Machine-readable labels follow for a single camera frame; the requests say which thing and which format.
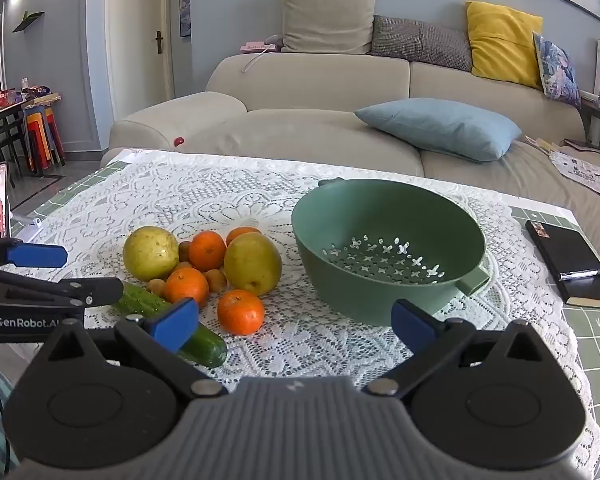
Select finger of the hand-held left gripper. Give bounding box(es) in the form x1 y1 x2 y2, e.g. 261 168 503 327
0 266 125 311
0 229 69 269

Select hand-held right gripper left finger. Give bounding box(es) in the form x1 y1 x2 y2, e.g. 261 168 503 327
32 297 229 401

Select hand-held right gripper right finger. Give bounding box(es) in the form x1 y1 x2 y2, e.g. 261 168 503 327
360 298 564 399

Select orange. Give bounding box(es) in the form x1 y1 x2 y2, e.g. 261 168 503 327
217 289 265 336
226 226 262 247
188 230 228 273
164 267 210 308

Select green cucumber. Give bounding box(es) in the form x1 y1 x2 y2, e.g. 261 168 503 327
112 282 229 368

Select green colander bowl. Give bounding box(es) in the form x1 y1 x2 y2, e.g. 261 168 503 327
291 178 492 327

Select white phone stand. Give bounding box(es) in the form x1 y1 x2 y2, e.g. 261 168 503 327
10 212 43 241

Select stacked colourful stools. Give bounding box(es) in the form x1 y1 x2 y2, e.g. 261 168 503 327
19 105 66 173

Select white lace tablecloth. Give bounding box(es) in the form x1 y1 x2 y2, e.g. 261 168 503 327
0 149 600 480

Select wooden dining table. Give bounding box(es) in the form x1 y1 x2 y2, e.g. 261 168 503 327
0 91 62 161

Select black notebook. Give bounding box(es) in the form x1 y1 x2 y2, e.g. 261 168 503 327
525 219 600 309

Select light blue pillow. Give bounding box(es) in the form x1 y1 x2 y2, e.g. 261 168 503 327
355 98 522 162

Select yellow booklet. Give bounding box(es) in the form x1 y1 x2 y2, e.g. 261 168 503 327
525 135 561 153

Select printed paper sheet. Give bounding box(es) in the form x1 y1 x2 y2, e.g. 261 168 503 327
550 150 600 196

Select white door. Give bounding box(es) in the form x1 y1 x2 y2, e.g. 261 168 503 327
105 0 173 121

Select dark book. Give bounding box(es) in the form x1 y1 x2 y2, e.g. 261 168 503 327
562 137 600 156

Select beige sofa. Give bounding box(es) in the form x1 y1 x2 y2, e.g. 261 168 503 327
100 52 600 261

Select grey checkered cushion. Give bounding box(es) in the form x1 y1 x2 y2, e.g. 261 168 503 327
371 15 473 72

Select blue patterned cushion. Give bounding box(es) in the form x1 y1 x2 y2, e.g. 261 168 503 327
532 32 582 109

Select yellow cushion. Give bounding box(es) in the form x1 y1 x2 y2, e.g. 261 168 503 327
465 1 544 91

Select beige cushion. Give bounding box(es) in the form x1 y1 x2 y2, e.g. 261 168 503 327
281 0 377 55

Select white cable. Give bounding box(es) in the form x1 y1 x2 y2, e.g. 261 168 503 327
241 51 268 73

